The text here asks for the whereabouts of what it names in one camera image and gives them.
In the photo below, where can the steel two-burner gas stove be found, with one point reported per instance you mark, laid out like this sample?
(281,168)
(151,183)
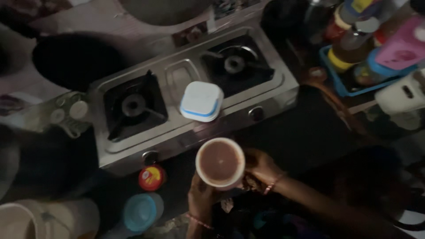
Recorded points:
(186,99)

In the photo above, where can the person's left hand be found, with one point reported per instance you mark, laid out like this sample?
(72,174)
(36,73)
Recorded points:
(200,198)

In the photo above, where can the white container with blue band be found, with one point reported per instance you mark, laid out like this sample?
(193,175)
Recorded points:
(201,101)

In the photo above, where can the white plastic container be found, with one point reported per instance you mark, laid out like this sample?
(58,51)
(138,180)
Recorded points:
(400,94)

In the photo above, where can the beige plastic jug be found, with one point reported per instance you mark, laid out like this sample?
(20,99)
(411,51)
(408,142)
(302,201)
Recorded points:
(43,219)

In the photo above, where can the red thread wrist band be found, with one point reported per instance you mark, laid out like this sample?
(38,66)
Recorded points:
(199,221)
(273,185)

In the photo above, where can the person's right hand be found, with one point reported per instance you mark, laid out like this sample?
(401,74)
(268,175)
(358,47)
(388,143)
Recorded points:
(262,167)

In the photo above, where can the black round pan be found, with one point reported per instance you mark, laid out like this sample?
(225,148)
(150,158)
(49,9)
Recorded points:
(76,61)

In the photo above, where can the person's right fingers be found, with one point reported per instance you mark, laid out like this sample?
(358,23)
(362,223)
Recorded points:
(252,162)

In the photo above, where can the blue tray of bottles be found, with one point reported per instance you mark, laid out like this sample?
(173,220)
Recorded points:
(372,49)

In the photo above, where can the large steel vessel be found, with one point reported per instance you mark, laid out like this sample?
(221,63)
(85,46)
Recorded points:
(166,10)

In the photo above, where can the clear pack of small jars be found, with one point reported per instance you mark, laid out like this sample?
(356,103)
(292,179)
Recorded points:
(64,113)

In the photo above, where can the white cup of brown drink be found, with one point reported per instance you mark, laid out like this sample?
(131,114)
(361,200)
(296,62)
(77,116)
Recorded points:
(219,163)

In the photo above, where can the person's left fingers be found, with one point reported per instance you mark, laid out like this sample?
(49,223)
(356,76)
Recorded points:
(198,186)

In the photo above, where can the light blue lidded jar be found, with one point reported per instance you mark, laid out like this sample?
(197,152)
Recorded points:
(141,212)

